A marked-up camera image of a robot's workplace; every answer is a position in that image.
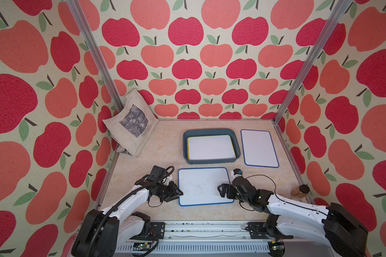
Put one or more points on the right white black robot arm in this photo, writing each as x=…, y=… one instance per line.
x=331, y=226

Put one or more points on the right aluminium frame post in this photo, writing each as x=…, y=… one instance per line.
x=330, y=25

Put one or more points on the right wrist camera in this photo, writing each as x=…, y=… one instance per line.
x=237, y=173

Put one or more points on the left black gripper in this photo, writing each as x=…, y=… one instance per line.
x=173, y=192

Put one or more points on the left aluminium frame post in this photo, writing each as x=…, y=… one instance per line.
x=81, y=21

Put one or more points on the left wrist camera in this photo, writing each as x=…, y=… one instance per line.
x=156, y=173

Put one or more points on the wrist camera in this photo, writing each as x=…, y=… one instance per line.
x=237, y=173
x=156, y=173

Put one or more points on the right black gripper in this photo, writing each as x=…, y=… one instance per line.
x=223, y=186

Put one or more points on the teal plastic storage box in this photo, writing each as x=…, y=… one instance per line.
x=211, y=132

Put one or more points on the aluminium frame post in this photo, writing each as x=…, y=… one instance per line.
x=81, y=21
x=330, y=25

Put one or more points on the beige printed canvas bag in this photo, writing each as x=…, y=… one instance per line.
x=133, y=126

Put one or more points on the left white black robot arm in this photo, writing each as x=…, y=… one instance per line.
x=101, y=230

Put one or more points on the amber bottle black cap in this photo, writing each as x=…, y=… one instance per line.
x=300, y=191

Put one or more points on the yellow-framed whiteboard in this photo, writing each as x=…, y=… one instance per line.
x=203, y=148

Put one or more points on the blue-framed whiteboard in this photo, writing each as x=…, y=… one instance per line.
x=200, y=186
x=258, y=149

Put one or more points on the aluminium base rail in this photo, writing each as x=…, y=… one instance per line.
x=218, y=239

